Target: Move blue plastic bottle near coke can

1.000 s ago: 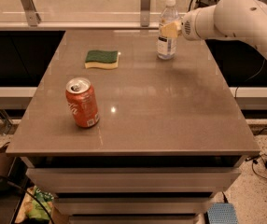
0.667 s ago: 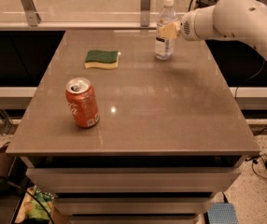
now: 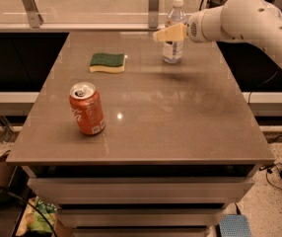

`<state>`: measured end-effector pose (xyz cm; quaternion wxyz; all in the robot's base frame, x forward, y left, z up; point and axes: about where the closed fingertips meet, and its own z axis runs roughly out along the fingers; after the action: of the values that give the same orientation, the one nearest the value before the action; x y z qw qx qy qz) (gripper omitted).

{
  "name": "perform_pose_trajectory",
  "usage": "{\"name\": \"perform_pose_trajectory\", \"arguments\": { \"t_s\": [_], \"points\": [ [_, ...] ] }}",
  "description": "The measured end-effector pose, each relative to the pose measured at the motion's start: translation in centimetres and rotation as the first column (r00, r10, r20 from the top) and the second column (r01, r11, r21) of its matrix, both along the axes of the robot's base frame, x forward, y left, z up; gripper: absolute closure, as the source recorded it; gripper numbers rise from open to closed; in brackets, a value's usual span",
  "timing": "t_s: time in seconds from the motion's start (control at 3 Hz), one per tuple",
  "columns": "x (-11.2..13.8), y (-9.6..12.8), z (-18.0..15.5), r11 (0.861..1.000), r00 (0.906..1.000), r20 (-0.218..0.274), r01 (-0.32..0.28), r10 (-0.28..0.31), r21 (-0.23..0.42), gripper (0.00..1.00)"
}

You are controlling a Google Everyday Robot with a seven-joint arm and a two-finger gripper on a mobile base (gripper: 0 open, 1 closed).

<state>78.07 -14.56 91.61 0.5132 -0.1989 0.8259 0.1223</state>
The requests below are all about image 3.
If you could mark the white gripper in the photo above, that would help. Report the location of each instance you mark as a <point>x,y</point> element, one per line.
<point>196,29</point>

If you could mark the clear plastic water bottle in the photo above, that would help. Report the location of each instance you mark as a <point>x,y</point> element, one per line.
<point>173,50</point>

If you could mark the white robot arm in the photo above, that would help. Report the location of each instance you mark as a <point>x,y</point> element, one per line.
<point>256,22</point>

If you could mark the red coke can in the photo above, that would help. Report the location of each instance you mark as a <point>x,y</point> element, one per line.
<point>87,108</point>

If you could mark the green yellow sponge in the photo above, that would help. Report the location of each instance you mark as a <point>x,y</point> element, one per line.
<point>107,62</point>

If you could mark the grey drawer cabinet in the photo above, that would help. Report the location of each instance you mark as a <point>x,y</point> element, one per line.
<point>179,145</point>

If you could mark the blue perforated box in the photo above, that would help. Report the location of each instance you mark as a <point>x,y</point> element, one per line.
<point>234,225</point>

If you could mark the green snack bag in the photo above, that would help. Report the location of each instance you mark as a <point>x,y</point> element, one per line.
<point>38,219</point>

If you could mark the middle metal railing bracket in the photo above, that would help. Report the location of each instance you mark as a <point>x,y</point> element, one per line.
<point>153,13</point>

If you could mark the left metal railing bracket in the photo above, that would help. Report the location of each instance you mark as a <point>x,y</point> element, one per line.
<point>34,17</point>

